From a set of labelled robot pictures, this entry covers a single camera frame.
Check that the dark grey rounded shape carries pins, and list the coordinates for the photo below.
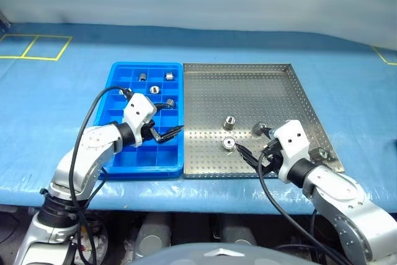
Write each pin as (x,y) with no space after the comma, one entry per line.
(237,231)
(153,234)

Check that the perforated metal tray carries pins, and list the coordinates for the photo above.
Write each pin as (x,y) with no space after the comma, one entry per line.
(248,91)

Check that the yellow tape double square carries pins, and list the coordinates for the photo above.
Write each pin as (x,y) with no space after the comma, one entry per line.
(23,57)

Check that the grey metal frame bar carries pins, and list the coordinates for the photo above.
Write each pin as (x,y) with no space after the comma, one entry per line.
(3,20)

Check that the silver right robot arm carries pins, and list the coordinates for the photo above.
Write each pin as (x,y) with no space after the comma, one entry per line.
(338,196)

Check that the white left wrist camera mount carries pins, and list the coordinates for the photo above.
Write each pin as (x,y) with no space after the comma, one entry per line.
(139,116)

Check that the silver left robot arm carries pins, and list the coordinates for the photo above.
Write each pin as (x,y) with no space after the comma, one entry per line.
(93,147)

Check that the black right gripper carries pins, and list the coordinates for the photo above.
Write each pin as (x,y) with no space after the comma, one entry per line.
(270,156)

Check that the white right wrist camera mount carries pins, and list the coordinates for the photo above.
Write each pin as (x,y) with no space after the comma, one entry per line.
(294,147)

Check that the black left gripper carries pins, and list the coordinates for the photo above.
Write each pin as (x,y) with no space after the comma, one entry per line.
(148,131)

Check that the blue compartment tray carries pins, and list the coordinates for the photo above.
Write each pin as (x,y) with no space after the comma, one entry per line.
(136,156)

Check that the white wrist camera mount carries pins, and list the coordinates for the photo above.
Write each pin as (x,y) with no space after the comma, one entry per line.
(139,116)
(294,147)

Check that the metal nut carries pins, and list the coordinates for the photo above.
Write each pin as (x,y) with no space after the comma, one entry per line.
(229,121)

